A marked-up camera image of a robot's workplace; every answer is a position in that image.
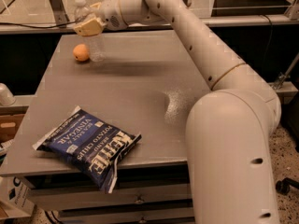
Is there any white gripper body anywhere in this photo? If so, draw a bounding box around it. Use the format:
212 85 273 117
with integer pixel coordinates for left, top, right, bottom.
99 0 128 31

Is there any clear plastic water bottle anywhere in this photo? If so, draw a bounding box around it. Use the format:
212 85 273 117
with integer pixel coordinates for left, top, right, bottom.
74 0 105 62

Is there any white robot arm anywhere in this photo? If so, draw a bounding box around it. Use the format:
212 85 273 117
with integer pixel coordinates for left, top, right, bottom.
74 0 281 224

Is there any orange fruit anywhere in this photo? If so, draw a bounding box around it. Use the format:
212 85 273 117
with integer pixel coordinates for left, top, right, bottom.
73 44 90 62

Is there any grey drawer cabinet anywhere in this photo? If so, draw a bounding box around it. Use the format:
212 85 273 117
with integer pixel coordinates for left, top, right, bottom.
1 30 209 213

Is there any white cup at left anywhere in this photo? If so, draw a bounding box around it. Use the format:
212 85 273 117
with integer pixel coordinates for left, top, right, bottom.
0 83 16 106

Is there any blue potato chips bag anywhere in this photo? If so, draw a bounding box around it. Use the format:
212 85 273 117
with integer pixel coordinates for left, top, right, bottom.
33 106 142 193

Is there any cardboard box at left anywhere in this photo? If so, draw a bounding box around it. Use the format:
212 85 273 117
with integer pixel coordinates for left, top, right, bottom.
0 114 24 142

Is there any upper grey drawer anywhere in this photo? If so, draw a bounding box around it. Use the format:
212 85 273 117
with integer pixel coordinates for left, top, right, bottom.
28 184 192 210

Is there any grey drawer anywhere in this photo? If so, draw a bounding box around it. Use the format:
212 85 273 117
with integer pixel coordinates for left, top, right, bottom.
28 184 192 210
59 207 194 224

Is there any white printed box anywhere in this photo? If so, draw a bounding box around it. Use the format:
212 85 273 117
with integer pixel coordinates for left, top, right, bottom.
0 177 35 220

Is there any lower grey drawer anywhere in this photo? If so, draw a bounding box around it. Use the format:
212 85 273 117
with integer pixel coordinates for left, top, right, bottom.
59 207 194 224

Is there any black chair caster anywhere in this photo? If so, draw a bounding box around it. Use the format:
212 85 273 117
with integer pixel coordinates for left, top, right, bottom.
276 177 299 195

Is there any black cable on ledge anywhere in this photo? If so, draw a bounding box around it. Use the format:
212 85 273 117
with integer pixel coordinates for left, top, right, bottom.
0 20 78 30

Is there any metal frame strut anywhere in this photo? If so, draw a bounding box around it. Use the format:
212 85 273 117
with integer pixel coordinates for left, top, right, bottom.
49 0 69 28

